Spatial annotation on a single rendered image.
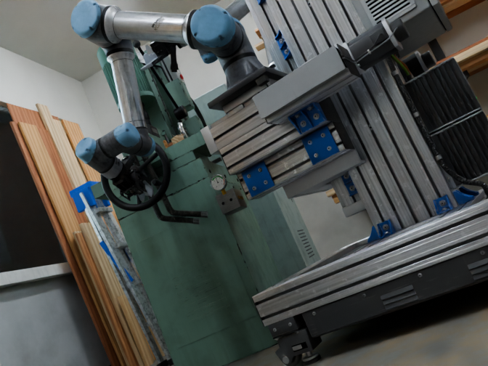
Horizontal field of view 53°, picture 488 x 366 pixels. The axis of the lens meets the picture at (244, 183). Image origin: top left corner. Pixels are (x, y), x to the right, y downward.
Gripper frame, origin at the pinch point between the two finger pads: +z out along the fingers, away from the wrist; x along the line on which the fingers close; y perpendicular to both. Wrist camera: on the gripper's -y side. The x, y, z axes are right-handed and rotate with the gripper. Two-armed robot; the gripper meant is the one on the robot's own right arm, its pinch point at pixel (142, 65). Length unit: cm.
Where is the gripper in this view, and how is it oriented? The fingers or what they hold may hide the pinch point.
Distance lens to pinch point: 230.8
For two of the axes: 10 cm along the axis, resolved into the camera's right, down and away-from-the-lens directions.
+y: -4.5, -7.2, -5.2
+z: -8.9, 4.2, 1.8
